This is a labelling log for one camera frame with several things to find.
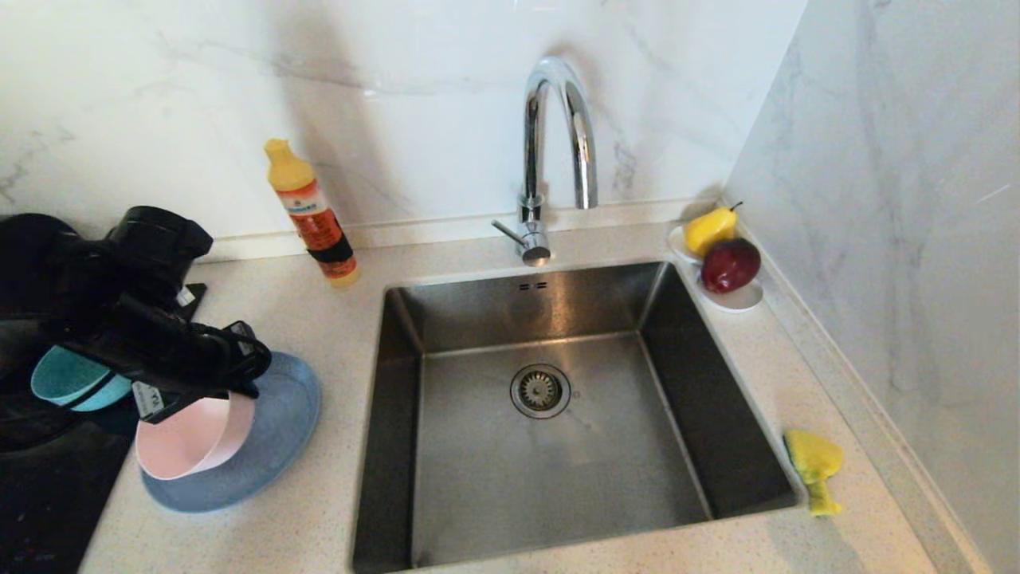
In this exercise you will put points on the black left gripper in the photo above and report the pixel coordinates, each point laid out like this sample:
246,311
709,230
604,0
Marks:
151,347

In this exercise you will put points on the pink plastic bowl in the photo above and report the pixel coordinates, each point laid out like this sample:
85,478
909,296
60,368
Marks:
183,446

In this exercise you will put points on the blue round plate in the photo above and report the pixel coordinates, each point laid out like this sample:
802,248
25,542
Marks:
271,446

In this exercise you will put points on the teal plastic bowl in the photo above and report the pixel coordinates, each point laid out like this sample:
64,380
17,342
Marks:
72,387

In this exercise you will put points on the orange dish soap bottle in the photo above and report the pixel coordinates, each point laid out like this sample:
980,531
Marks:
311,207

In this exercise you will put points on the yellow green sponge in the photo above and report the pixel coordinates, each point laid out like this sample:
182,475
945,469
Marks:
817,458

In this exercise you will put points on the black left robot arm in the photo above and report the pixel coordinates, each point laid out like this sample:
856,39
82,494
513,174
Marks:
80,271

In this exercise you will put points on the metal sink drain strainer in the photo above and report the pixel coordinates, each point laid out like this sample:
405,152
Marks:
540,391

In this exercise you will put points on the stainless steel sink basin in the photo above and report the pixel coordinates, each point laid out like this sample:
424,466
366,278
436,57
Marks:
558,478

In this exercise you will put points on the black induction cooktop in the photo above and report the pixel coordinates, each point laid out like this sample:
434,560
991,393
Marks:
48,510

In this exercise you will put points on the chrome gooseneck faucet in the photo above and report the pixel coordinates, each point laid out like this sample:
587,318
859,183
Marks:
586,135

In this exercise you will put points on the yellow pear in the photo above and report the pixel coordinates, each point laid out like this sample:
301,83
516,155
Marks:
709,229

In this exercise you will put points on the dark red apple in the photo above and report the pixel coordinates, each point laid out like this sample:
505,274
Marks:
729,265

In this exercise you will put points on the small white fruit dish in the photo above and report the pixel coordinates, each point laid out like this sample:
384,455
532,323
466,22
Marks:
741,301

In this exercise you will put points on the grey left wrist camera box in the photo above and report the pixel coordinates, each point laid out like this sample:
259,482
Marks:
185,296

